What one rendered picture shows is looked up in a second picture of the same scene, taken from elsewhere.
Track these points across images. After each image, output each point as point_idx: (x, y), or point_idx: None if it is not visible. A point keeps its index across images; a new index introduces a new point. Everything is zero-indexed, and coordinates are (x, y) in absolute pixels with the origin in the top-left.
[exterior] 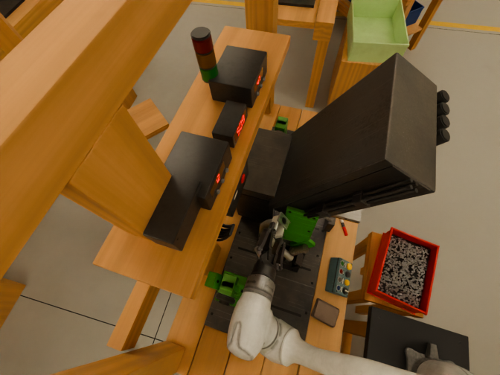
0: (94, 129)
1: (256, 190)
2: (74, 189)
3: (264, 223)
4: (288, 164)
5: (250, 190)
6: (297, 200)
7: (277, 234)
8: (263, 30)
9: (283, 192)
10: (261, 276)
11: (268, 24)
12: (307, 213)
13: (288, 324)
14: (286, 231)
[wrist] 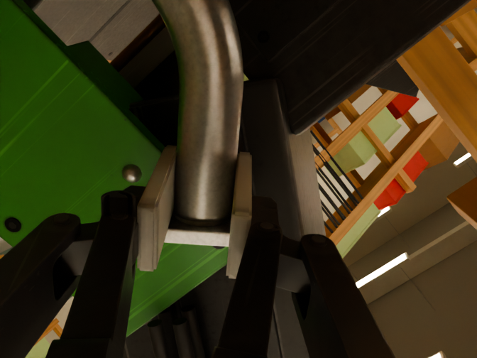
0: None
1: (387, 65)
2: None
3: (238, 64)
4: (306, 155)
5: (417, 37)
6: (275, 323)
7: (160, 224)
8: (459, 91)
9: (305, 220)
10: None
11: (458, 110)
12: (193, 355)
13: None
14: (47, 82)
